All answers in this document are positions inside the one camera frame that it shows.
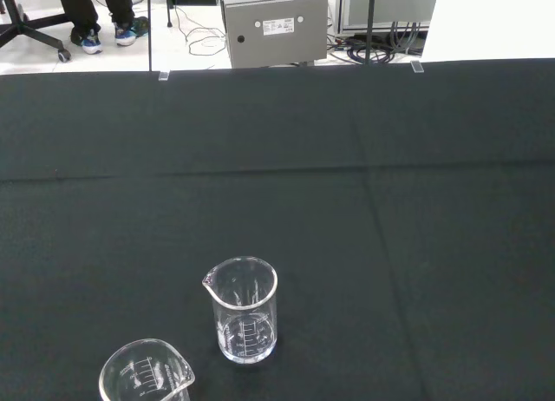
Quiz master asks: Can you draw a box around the black bench cloth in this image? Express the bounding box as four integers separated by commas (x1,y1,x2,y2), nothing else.
0,57,555,401

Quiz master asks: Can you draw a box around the metal equipment cabinet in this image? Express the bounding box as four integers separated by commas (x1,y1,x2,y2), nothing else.
215,0,330,69

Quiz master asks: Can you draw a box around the black tripod pole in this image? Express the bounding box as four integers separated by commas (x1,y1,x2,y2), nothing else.
365,0,377,66
145,0,154,73

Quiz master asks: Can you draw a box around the metal framed equipment rack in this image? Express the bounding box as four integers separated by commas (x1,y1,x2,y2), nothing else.
337,0,441,33

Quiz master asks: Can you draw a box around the person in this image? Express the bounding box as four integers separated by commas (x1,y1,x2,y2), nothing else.
55,0,151,56

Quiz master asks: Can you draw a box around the black office chair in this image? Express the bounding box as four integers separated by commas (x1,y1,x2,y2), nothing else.
0,0,73,64

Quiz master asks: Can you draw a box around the bundle of dark floor cables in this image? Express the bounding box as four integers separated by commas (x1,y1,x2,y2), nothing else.
327,21,424,66

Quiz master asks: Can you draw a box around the thin floor cable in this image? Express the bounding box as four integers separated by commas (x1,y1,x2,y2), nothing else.
166,1,227,58

